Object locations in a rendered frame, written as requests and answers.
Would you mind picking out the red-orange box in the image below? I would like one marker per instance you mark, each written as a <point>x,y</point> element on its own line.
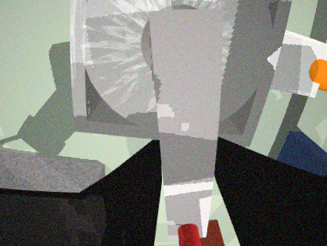
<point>214,235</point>

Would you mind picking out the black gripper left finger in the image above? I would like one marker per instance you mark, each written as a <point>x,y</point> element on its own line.
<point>119,210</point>

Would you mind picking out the blue flat bar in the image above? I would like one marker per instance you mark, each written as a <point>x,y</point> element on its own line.
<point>301,152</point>

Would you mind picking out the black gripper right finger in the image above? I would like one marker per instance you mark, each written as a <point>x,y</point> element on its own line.
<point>270,203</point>

